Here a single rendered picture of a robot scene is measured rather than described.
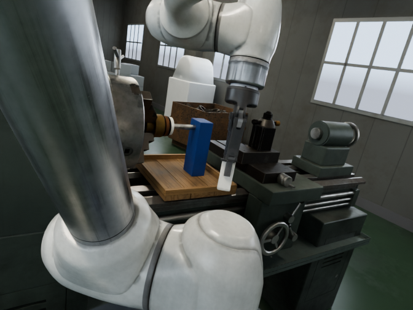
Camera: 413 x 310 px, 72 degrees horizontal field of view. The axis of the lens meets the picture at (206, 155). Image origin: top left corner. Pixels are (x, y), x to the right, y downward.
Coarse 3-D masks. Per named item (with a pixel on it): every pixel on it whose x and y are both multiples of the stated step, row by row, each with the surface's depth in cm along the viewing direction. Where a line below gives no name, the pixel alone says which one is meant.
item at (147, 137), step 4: (144, 136) 99; (148, 136) 100; (152, 136) 100; (144, 140) 99; (148, 140) 99; (152, 140) 100; (144, 144) 98; (148, 144) 99; (144, 148) 98; (148, 148) 99; (140, 156) 97; (140, 160) 97
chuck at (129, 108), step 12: (120, 84) 85; (132, 84) 89; (120, 96) 83; (132, 96) 85; (120, 108) 82; (132, 108) 83; (120, 120) 81; (132, 120) 83; (120, 132) 82; (132, 132) 84; (132, 144) 85; (132, 156) 88; (132, 168) 94
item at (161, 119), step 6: (156, 120) 99; (162, 120) 101; (168, 120) 103; (144, 126) 104; (150, 126) 99; (156, 126) 99; (162, 126) 101; (168, 126) 102; (144, 132) 100; (150, 132) 101; (156, 132) 100; (162, 132) 102; (168, 132) 104
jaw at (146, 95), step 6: (132, 90) 87; (138, 90) 88; (144, 96) 90; (150, 96) 91; (144, 102) 90; (150, 102) 91; (144, 108) 92; (150, 108) 94; (144, 114) 95; (150, 114) 95; (156, 114) 98; (144, 120) 97; (150, 120) 98
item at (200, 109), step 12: (180, 108) 442; (192, 108) 424; (204, 108) 478; (216, 108) 521; (228, 108) 503; (180, 120) 445; (216, 120) 425; (228, 120) 445; (180, 132) 448; (216, 132) 435; (180, 144) 466
